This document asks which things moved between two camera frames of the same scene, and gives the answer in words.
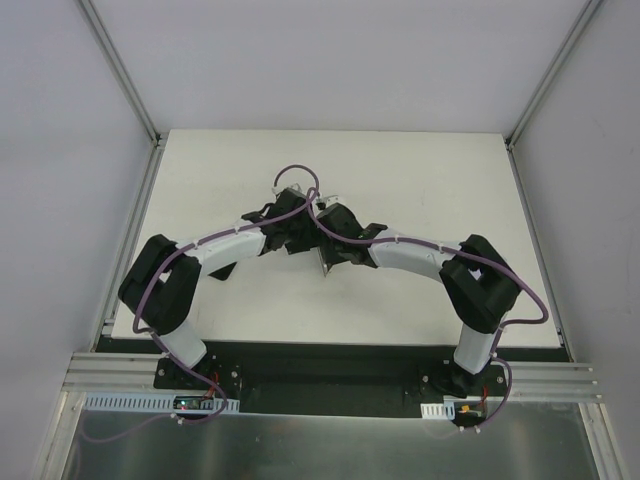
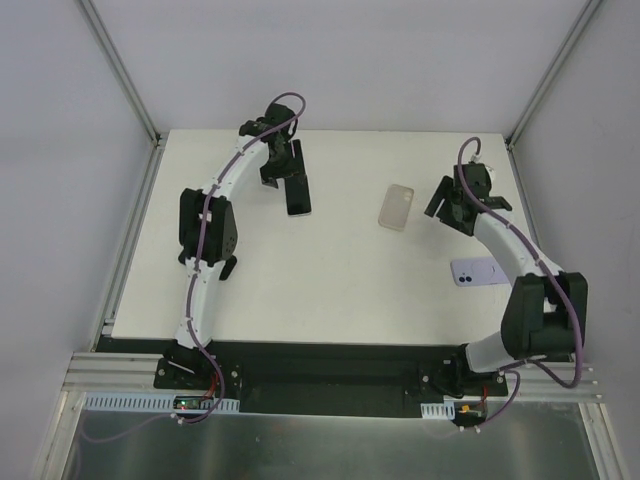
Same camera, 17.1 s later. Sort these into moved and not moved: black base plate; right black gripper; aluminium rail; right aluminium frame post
Moved: right black gripper
Not moved: right aluminium frame post; black base plate; aluminium rail
